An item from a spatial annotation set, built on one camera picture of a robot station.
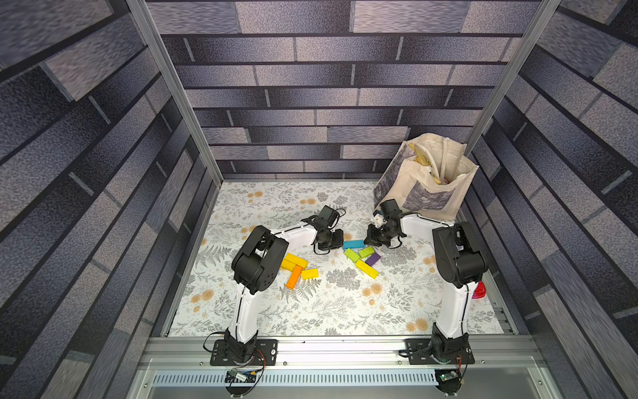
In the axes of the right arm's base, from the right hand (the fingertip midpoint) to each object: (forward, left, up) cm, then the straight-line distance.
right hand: (363, 240), depth 100 cm
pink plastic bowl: (-24, -34, +10) cm, 42 cm away
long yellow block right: (-13, -1, 0) cm, 13 cm away
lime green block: (-6, -1, +1) cm, 6 cm away
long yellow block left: (-11, +29, +2) cm, 31 cm away
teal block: (-2, +2, +1) cm, 4 cm away
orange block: (-17, +27, +2) cm, 32 cm away
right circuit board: (-47, -21, -1) cm, 51 cm away
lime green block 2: (-7, +5, +1) cm, 9 cm away
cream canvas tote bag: (+12, -21, +26) cm, 35 cm away
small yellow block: (-15, +21, +1) cm, 26 cm away
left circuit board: (-47, +40, 0) cm, 62 cm away
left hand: (-3, +7, +3) cm, 8 cm away
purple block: (-9, -3, 0) cm, 9 cm away
